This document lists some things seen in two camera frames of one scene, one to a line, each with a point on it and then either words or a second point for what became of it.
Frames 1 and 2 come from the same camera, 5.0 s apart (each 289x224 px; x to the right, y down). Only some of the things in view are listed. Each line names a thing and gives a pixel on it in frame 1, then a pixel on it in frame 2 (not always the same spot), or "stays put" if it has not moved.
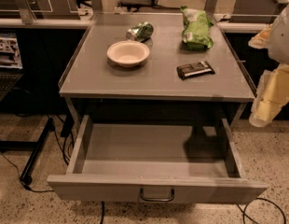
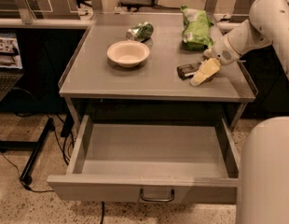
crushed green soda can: [141, 33] stays put
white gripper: [282, 37] to [221, 51]
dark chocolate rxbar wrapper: [195, 69] stays put
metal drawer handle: [158, 200] stays put
